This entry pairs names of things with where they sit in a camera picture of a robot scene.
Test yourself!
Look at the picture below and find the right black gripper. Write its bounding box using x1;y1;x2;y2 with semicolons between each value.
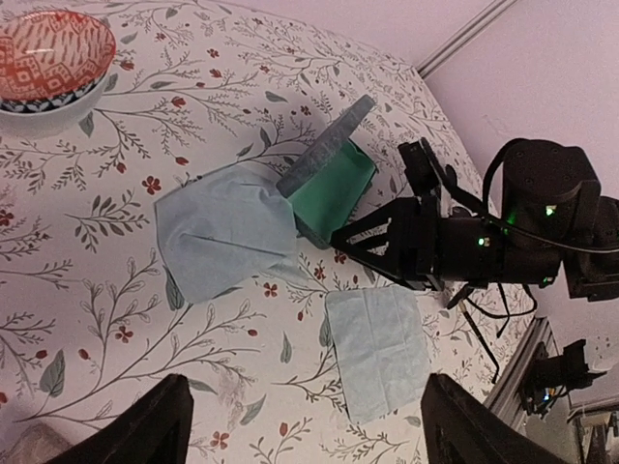
331;195;445;291

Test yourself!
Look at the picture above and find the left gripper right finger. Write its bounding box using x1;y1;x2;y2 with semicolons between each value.
421;373;565;463

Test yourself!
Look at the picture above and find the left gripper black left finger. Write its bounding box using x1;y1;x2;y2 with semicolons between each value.
46;374;194;463

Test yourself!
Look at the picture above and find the blue-grey glasses case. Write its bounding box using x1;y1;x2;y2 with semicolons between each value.
277;95;376;249

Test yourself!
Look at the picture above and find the light blue cloth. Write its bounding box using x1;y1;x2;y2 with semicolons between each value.
155;165;302;304
325;285;430;425

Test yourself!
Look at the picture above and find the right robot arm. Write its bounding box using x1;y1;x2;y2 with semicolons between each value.
331;138;618;302

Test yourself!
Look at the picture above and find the beige-grey glasses case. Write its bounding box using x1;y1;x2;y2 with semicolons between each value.
1;423;73;464

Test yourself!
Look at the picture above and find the crumpled light blue cloth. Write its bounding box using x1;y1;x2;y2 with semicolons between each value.
155;165;302;304

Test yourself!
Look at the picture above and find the front aluminium rail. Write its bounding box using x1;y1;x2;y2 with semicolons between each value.
483;317;558;434

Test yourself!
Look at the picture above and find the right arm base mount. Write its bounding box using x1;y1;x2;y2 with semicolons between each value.
522;339;604;417

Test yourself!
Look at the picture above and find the right aluminium post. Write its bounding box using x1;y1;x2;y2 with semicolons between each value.
416;0;518;78

